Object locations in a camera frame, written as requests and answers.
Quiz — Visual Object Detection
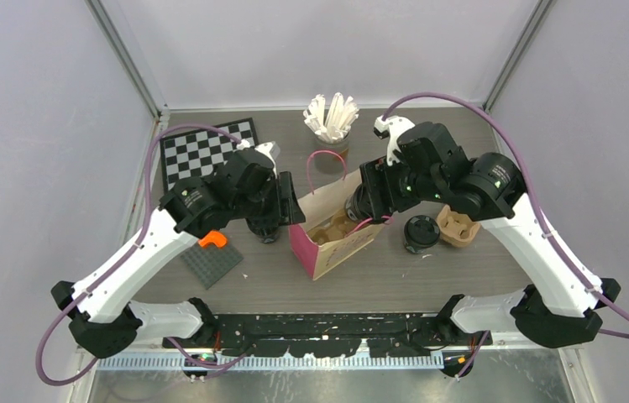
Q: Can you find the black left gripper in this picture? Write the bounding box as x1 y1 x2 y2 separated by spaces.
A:
233 171 305 228

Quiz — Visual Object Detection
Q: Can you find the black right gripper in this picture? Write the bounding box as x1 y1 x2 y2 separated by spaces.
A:
359 151 443 218

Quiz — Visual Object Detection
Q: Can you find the pink cakes paper bag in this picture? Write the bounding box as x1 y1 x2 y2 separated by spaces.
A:
288 150 391 280

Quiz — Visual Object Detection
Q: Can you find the single brown pulp carrier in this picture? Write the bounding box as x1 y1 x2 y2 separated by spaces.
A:
307 209 359 246

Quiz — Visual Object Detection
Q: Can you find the single black coffee cup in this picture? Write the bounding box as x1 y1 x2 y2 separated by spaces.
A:
344 184 375 222

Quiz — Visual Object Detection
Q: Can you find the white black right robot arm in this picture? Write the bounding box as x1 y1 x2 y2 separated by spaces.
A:
346 116 621 348

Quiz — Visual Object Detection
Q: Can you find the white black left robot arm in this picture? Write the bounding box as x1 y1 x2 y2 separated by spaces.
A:
51 142 306 359

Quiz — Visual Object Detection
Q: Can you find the black cup stack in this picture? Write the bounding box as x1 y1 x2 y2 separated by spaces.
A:
245 217 280 244

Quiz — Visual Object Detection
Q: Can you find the grey holder cup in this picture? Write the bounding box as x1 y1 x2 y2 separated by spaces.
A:
313 137 349 175

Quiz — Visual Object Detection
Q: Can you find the orange curved pipe piece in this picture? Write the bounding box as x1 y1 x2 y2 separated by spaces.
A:
197 230 228 249

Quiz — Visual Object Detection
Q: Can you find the grey studded baseplate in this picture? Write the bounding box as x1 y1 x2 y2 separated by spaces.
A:
181 245 244 290

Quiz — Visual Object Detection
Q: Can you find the white wrapped stirrers bundle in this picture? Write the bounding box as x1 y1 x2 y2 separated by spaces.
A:
302 92 359 144

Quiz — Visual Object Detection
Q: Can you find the black white chessboard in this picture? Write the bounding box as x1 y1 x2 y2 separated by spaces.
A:
160 129 237 191

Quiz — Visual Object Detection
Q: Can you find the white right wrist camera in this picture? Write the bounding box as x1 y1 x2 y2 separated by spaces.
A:
374 116 415 166

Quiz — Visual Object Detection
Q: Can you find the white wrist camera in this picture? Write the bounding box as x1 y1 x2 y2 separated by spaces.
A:
236 139 280 175
374 116 415 166

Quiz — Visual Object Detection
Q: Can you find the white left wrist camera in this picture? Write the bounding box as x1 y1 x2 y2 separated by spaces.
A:
236 139 280 175

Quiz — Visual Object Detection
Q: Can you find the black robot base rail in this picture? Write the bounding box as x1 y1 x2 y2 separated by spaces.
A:
176 312 484 358

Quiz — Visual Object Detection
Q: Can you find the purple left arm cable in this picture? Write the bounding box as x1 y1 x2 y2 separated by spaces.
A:
34 123 254 386

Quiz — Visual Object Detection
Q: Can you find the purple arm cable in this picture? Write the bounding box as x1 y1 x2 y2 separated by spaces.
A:
380 92 629 379
34 123 254 386

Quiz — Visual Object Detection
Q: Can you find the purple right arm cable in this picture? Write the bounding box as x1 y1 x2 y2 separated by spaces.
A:
380 92 629 379

